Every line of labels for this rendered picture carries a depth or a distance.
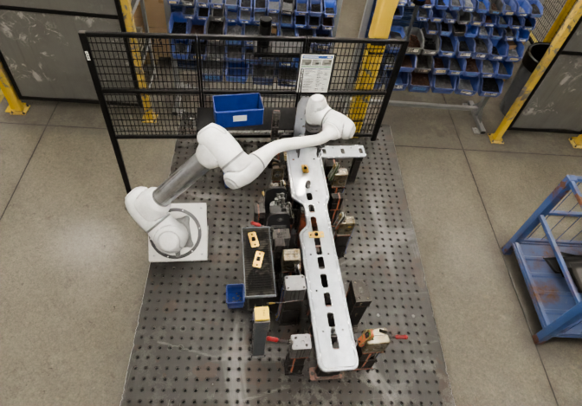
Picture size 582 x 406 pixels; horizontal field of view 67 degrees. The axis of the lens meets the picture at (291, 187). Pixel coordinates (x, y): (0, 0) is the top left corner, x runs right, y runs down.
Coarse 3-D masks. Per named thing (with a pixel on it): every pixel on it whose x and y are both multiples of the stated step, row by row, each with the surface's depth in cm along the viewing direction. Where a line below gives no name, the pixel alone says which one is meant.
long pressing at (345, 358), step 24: (288, 168) 264; (312, 168) 267; (312, 192) 255; (312, 216) 244; (312, 240) 234; (312, 264) 224; (336, 264) 226; (312, 288) 216; (336, 288) 217; (312, 312) 208; (336, 312) 209; (336, 360) 195
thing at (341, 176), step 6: (336, 174) 260; (342, 174) 260; (336, 180) 263; (342, 180) 265; (330, 186) 274; (336, 186) 269; (342, 186) 269; (330, 192) 274; (336, 192) 273; (342, 192) 277
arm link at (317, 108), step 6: (312, 96) 223; (318, 96) 223; (312, 102) 222; (318, 102) 221; (324, 102) 222; (306, 108) 228; (312, 108) 223; (318, 108) 222; (324, 108) 224; (330, 108) 225; (306, 114) 229; (312, 114) 225; (318, 114) 223; (324, 114) 223; (306, 120) 233; (312, 120) 228; (318, 120) 225
